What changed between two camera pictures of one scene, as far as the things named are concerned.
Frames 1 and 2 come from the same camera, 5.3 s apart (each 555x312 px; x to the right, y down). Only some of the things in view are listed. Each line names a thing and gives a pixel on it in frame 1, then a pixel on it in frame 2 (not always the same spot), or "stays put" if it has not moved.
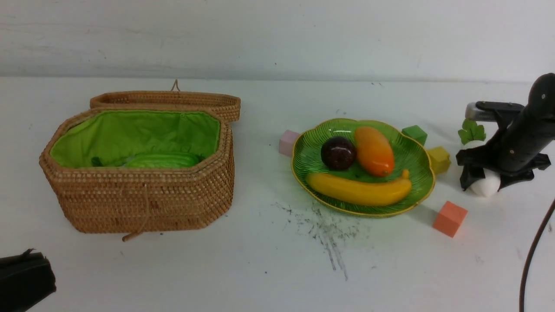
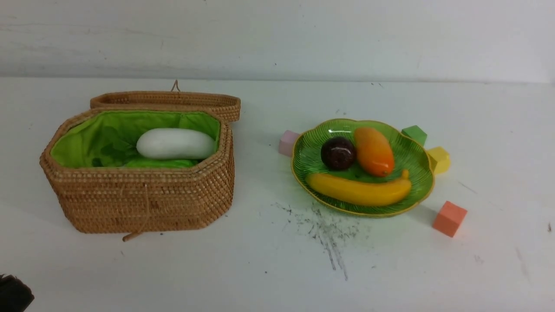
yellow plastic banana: x=373 y=194 stays put
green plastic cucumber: x=162 y=160 stays put
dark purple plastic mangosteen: x=338 y=153 stays put
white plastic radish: x=472 y=135 → x=163 y=143
